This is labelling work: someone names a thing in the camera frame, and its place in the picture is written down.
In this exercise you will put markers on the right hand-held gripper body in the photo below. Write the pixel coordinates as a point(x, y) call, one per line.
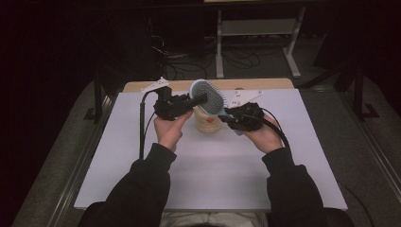
point(247, 118)

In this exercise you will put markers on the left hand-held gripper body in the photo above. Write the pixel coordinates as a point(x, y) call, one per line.
point(171, 107)

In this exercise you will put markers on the light blue hairbrush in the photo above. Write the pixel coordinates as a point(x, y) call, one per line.
point(214, 101)

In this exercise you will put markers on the cream ringed cup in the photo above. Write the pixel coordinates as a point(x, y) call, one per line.
point(206, 124)

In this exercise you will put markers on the person's right hand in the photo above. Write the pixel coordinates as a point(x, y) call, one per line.
point(265, 135)

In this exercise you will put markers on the person's left hand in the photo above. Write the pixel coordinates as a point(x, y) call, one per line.
point(170, 132)

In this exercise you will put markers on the wooden table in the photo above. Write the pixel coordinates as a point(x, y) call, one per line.
point(179, 85)

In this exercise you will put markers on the white table cover sheet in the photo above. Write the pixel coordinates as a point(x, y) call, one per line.
point(214, 170)

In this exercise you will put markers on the black metal stand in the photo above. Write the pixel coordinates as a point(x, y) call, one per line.
point(359, 94)
point(98, 97)

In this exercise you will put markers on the person's light clothing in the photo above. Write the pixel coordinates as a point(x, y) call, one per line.
point(214, 218)

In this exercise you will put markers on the white metal desk frame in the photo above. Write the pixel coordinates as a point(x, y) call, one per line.
point(258, 27)

